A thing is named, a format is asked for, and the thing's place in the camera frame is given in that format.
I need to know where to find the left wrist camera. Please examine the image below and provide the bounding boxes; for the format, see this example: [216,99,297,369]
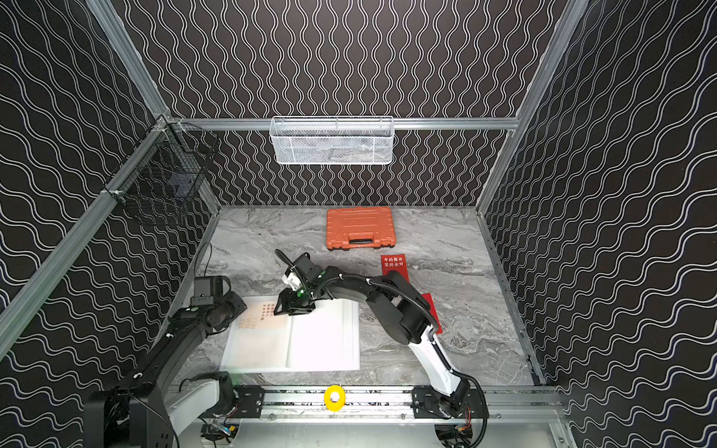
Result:
[190,276,231,307]

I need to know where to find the orange plastic tool case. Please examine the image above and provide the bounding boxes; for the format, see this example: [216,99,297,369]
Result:
[326,206,397,251]

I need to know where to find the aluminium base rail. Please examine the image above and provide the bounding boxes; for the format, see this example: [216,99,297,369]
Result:
[111,383,567,424]

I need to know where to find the black wire mesh basket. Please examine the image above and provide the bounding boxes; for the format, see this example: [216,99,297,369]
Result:
[110,123,220,228]

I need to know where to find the beige card small red text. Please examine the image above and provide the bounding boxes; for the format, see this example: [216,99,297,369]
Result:
[238,301,285,330]

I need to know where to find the red card top row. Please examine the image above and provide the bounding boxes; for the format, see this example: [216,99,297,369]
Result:
[381,254,409,281]

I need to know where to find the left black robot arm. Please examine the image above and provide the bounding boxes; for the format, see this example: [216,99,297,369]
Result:
[82,291,246,447]

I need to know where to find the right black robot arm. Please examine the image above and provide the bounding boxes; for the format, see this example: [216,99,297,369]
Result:
[274,249,472,418]

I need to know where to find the yellow tape roll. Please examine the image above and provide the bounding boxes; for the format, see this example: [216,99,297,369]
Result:
[324,385,347,413]

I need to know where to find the white wire mesh basket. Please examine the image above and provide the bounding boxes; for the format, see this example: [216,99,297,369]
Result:
[269,116,396,165]

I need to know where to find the white photo album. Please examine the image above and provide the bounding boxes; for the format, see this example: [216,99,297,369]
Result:
[220,296,360,373]

